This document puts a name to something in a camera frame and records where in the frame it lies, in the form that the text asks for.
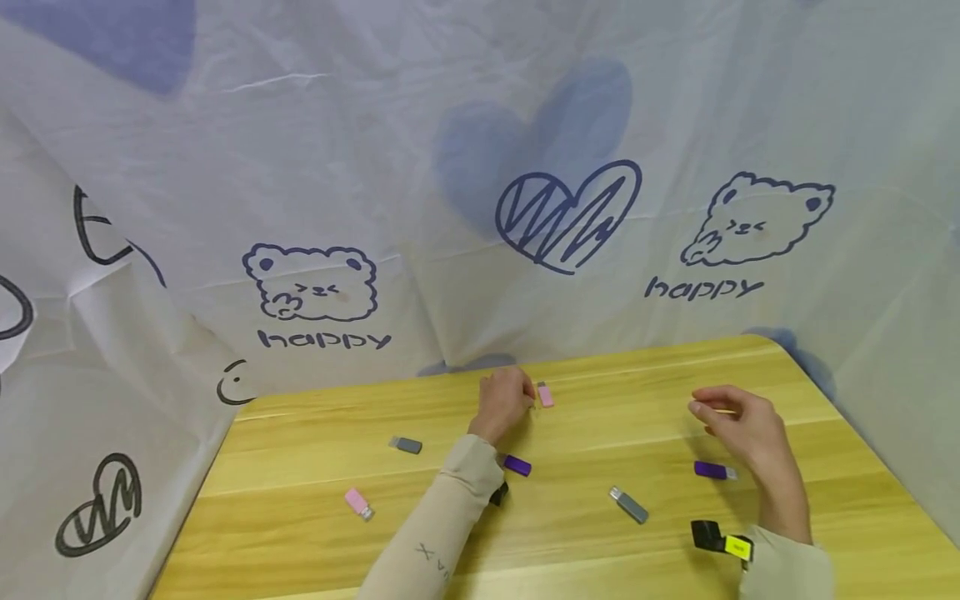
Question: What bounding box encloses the person's left forearm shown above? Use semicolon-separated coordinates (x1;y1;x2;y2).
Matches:
356;433;508;600

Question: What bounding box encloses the person's left hand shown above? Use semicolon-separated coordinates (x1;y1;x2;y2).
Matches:
467;367;539;448

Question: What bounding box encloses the person's right forearm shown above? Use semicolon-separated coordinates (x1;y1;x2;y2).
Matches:
737;524;838;600

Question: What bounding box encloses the person's right hand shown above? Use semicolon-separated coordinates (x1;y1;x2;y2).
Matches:
687;384;816;548

